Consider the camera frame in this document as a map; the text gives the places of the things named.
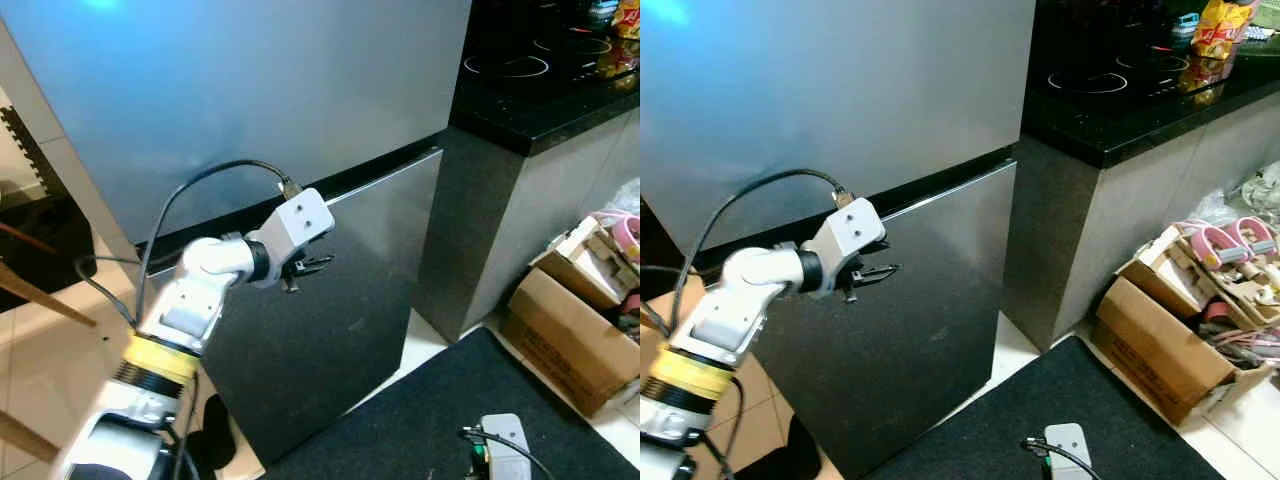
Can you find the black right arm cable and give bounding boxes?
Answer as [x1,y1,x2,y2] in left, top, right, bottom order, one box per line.
[1022,436,1101,480]
[459,425,556,480]

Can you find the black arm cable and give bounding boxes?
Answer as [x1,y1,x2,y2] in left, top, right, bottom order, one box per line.
[640,168,856,341]
[1022,436,1101,480]
[75,158,303,333]
[459,425,556,480]

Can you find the brown cardboard box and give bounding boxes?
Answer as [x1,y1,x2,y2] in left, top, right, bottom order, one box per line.
[500,265,641,418]
[1088,275,1276,426]

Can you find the pink grey strap handle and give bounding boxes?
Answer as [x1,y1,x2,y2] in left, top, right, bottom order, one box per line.
[1175,218,1276,271]
[590,208,641,263]

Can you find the yellow red snack bag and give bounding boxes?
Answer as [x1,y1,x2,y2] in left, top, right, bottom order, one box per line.
[1190,0,1259,59]
[610,0,641,41]

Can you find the black floor mat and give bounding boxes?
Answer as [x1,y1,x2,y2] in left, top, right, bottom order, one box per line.
[258,325,641,480]
[862,335,1241,480]

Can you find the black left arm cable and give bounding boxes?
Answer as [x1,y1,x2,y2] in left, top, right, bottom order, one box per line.
[640,168,856,341]
[75,158,303,333]

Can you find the black induction hob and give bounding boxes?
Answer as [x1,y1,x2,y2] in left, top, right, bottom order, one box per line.
[1035,0,1241,111]
[462,0,641,101]

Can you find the light silver freezer door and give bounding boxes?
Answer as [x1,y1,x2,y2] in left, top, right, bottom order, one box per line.
[0,0,473,248]
[640,0,1036,256]

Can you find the black stone countertop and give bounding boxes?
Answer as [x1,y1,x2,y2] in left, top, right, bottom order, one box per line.
[1020,0,1280,169]
[448,0,641,157]

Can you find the silver two-door fridge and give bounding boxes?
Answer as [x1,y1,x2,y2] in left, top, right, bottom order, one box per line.
[640,0,1036,480]
[0,0,473,467]

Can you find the wooden dining table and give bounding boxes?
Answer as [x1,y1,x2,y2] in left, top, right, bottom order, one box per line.
[0,225,98,463]

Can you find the dark grey fridge door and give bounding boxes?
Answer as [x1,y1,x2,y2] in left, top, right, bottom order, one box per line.
[135,148,447,467]
[690,158,1019,480]

